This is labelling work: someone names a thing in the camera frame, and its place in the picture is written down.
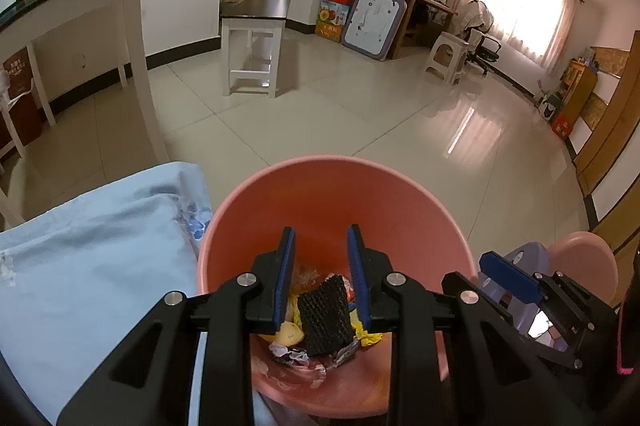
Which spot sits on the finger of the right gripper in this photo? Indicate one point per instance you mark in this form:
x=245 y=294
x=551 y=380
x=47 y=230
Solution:
x=468 y=307
x=511 y=278

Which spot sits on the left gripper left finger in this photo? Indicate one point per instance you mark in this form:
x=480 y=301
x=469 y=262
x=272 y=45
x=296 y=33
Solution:
x=285 y=258

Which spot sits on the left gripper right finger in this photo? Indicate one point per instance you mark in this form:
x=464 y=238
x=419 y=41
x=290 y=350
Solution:
x=357 y=259

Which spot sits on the black foam fruit net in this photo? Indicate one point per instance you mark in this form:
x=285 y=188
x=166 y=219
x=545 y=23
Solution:
x=325 y=319

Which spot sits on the yellow snack wrapper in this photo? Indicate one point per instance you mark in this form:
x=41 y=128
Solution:
x=364 y=338

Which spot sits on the orange peel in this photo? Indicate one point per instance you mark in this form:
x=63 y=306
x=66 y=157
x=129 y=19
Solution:
x=289 y=335

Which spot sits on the dark red wrapper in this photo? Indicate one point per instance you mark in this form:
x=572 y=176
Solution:
x=299 y=358

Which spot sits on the pink plastic trash bucket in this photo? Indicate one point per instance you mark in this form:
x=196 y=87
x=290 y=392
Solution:
x=319 y=198

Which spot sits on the purple plastic stool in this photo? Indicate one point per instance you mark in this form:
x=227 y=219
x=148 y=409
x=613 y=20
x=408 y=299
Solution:
x=532 y=258

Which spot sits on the white plastic stool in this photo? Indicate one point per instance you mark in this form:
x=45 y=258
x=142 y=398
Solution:
x=447 y=58

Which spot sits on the light blue table cloth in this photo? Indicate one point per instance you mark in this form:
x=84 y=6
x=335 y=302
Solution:
x=76 y=279

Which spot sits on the white stool dark top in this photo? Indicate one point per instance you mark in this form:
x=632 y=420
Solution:
x=262 y=22

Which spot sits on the office chair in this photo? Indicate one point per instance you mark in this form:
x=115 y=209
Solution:
x=473 y=24

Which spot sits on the kids drawing board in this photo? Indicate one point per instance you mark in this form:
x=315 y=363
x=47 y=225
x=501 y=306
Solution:
x=372 y=25

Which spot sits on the colourful cardboard box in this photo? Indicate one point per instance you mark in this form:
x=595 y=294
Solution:
x=332 y=18

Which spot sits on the wooden desk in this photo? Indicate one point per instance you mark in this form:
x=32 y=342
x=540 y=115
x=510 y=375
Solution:
x=417 y=18

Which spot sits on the white table glass top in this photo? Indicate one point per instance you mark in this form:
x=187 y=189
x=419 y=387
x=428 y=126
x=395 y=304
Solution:
x=25 y=21

